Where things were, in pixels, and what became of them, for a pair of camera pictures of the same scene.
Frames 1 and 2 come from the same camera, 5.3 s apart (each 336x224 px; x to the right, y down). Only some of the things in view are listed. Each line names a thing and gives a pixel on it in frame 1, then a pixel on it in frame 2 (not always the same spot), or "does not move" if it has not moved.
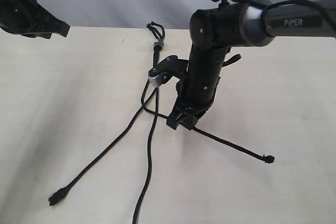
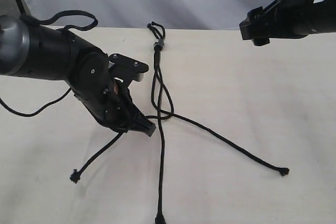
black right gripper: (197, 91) → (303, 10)
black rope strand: (158, 35) → (282, 171)
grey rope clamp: (159, 44) does not move
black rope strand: (157, 32) → (160, 33)
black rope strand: (157, 31) → (159, 46)
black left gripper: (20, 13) → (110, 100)
